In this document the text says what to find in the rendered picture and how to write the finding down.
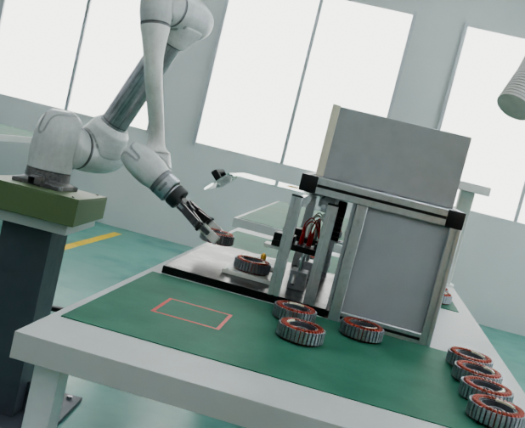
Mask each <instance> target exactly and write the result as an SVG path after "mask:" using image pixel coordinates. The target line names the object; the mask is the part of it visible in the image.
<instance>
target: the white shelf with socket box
mask: <svg viewBox="0 0 525 428"><path fill-rule="evenodd" d="M458 189H460V192H459V195H458V199H457V202H456V205H455V209H457V210H459V211H461V212H463V213H465V214H466V218H465V221H464V224H463V228H462V230H461V234H460V239H459V243H458V245H457V249H456V252H455V255H454V261H453V264H452V268H451V270H450V274H449V279H448V283H447V286H448V287H454V285H453V284H451V280H452V277H453V273H454V268H455V264H456V262H457V258H458V255H459V252H460V246H461V243H462V240H463V236H464V233H465V230H466V225H467V221H468V218H469V215H470V211H471V206H472V202H473V200H474V196H475V194H481V195H485V196H489V195H490V191H491V188H488V187H483V186H480V185H476V184H473V183H467V182H463V181H460V185H459V187H458Z"/></svg>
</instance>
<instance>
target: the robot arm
mask: <svg viewBox="0 0 525 428"><path fill-rule="evenodd" d="M139 16H140V30H141V37H142V44H143V53H144V55H143V56H142V58H141V59H140V61H139V62H138V63H137V65H136V66H135V68H134V69H133V71H132V73H131V74H130V76H129V77H128V78H127V80H126V81H125V83H124V84H123V86H122V87H121V89H120V91H119V92H118V94H117V95H116V96H115V98H114V99H113V101H112V103H111V104H110V106H109V108H108V109H107V111H106V112H105V113H104V114H103V115H97V116H95V117H94V118H93V119H92V120H91V121H90V122H88V123H87V124H86V125H84V126H82V122H81V120H80V118H79V117H78V116H77V115H76V114H75V113H74V112H70V111H67V110H57V109H50V110H48V111H46V112H45V113H44V114H43V115H42V117H41V118H40V120H39V121H38V123H37V125H36V128H35V130H34V133H33V136H32V139H31V145H30V149H29V155H28V161H27V166H26V169H25V173H24V174H22V175H13V176H12V179H13V180H15V181H20V182H23V183H29V184H32V185H36V186H39V187H43V188H46V189H52V190H54V191H59V192H62V191H76V192H77V190H78V187H75V186H73V185H71V184H70V179H71V171H72V170H74V169H77V170H79V171H82V172H91V173H109V172H114V171H116V170H118V169H119V168H121V167H122V166H123V164H124V166H125V167H126V169H127V170H128V171H129V172H130V173H131V174H132V175H133V177H134V178H135V179H137V180H138V181H139V182H140V183H141V184H143V185H144V186H146V187H147V188H149V189H150V190H151V191H152V192H153V193H154V194H155V195H156V196H157V197H158V198H160V199H161V200H166V203H167V204H168V205H169V206H170V207H171V208H174V207H177V209H179V210H180V211H181V212H182V213H183V215H184V216H185V217H186V218H187V219H188V221H189V222H190V223H191V224H192V225H193V227H194V228H195V230H196V231H198V230H199V231H200V232H201V233H202V234H203V235H204V236H206V237H207V238H208V239H209V240H210V241H211V242H212V243H213V244H214V245H215V244H216V243H217V242H218V241H219V240H220V237H219V236H218V235H217V234H216V233H215V232H214V231H212V230H211V229H210V228H215V229H217V230H219V229H220V230H222V229H221V228H220V227H219V226H218V225H217V224H216V223H215V222H214V221H213V220H214V218H213V217H210V216H209V215H208V214H206V213H205V212H204V211H203V210H202V209H201V208H200V207H199V206H198V205H196V203H194V202H193V201H192V200H187V199H186V196H187V195H188V193H189V192H188V191H187V190H186V189H185V188H184V187H183V186H182V185H180V183H181V182H180V180H179V179H178V178H177V177H176V176H175V175H174V174H173V173H172V163H171V154H170V153H169V152H168V151H167V149H166V145H165V130H164V104H163V76H164V75H165V73H166V72H167V70H168V68H169V67H170V65H171V64H172V62H173V61H174V60H175V59H176V57H177V56H178V54H179V52H180V51H184V50H185V49H187V48H188V47H190V46H191V45H192V44H194V43H195V42H197V41H199V40H202V39H204V38H206V37H207V36H209V34H210V33H211V32H212V28H213V24H214V20H213V17H212V13H211V11H210V10H209V9H208V7H207V6H206V5H205V4H204V3H203V2H202V1H201V0H140V6H139ZM145 102H146V103H147V112H148V122H149V137H148V143H147V145H144V144H141V143H140V142H138V141H135V142H132V143H130V144H129V145H128V146H127V141H128V132H127V129H128V127H129V126H130V124H131V123H132V122H133V120H134V118H135V117H136V115H137V114H138V112H139V111H140V110H141V108H142V107H143V105H144V103H145Z"/></svg>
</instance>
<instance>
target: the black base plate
mask: <svg viewBox="0 0 525 428"><path fill-rule="evenodd" d="M244 253H248V254H251V255H254V256H261V255H259V254H256V253H252V252H249V251H243V250H240V249H237V248H234V247H230V246H221V245H214V244H212V243H209V244H207V245H204V246H202V247H201V248H199V249H197V250H195V251H191V252H190V253H188V254H186V255H184V256H181V257H179V258H178V259H176V260H173V261H171V262H169V263H167V264H165V265H163V268H162V271H161V272H162V273H166V274H169V275H172V276H176V277H179V278H182V279H187V280H191V281H194V282H197V283H201V284H206V285H210V286H212V287H216V288H219V289H222V290H228V291H231V292H234V293H238V294H241V295H244V296H249V297H253V298H256V299H259V300H263V301H268V302H272V303H275V302H276V301H278V300H286V301H287V300H288V301H294V302H297V303H301V304H303V299H304V296H305V292H306V288H307V285H308V280H309V279H307V283H306V286H305V288H304V290H303V291H300V290H294V289H291V288H287V284H288V280H289V277H290V273H291V270H292V268H293V267H296V268H297V265H293V264H291V262H287V265H286V269H285V275H284V278H283V282H282V285H281V289H280V293H279V296H274V295H269V294H268V288H269V285H268V284H263V283H259V282H257V281H253V280H249V279H244V278H241V277H237V276H234V275H231V274H227V273H222V268H224V267H225V266H227V265H228V264H230V263H231V262H234V259H235V257H236V256H238V255H243V254H244ZM334 276H335V274H332V273H324V272H322V275H321V279H320V282H319V288H318V291H317V295H316V298H315V302H314V305H313V307H312V306H310V307H311V308H313V309H314V310H315V311H316V312H317V315H318V316H321V317H324V315H325V311H326V310H325V309H326V306H327V302H328V300H329V299H328V298H329V296H330V290H331V286H332V283H333V279H334ZM307 306H309V305H308V304H307Z"/></svg>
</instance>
